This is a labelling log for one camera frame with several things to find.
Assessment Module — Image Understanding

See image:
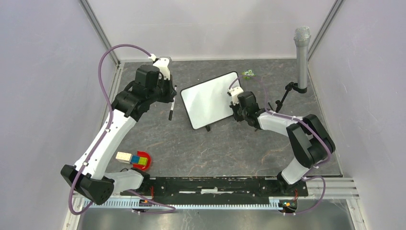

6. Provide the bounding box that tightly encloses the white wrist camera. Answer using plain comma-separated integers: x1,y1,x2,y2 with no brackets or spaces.
149,54,171,81
227,86,244,105

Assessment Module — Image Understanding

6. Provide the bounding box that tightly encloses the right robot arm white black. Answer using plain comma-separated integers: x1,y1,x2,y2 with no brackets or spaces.
227,87,336,196

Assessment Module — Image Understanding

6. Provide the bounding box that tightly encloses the aluminium frame rail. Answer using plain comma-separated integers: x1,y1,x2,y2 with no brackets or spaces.
306,177,360,199

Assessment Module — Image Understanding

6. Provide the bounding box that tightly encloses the red bowl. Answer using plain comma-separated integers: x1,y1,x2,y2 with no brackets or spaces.
131,151,152,171

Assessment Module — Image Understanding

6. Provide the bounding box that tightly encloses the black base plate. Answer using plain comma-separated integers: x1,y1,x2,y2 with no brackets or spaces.
135,176,308,205

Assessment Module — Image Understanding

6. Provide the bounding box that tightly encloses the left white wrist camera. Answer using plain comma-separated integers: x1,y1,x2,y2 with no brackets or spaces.
149,54,171,81

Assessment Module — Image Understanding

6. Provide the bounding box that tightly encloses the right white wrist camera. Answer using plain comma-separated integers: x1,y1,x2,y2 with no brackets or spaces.
227,86,244,105

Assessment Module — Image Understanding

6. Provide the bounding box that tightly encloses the white whiteboard black frame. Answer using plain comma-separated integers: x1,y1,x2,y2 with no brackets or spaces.
180,71,240,130

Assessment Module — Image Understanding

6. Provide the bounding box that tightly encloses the white slotted cable duct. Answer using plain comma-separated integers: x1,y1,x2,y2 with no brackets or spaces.
83,196,283,210

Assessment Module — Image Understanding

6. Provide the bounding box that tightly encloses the green toy block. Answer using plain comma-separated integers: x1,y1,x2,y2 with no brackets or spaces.
242,69,256,80

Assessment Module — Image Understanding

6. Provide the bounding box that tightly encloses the grey microphone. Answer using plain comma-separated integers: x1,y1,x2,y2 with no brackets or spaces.
293,26,311,93

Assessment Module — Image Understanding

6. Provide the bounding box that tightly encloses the purple cable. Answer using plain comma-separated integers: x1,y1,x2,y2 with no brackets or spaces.
68,44,177,216
228,75,332,216

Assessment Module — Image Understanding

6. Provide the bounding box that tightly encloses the beige wooden block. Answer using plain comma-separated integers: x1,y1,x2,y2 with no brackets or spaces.
115,152,133,164

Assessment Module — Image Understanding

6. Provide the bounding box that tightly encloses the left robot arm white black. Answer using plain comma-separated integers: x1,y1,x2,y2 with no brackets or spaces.
61,63,177,205

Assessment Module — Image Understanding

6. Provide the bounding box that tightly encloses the white marker pen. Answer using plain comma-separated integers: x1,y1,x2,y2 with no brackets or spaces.
169,85,177,121

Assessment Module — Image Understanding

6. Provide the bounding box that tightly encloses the colourful cube block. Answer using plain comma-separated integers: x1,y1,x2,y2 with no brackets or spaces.
130,156,150,170

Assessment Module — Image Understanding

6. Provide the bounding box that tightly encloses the black microphone stand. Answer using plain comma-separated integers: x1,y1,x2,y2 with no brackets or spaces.
275,82,307,113

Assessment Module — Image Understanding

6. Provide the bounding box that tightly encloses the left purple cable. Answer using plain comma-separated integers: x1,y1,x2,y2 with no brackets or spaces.
68,44,177,216

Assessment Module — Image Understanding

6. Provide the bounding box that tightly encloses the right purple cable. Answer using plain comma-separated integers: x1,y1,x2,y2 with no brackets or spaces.
228,75,332,216

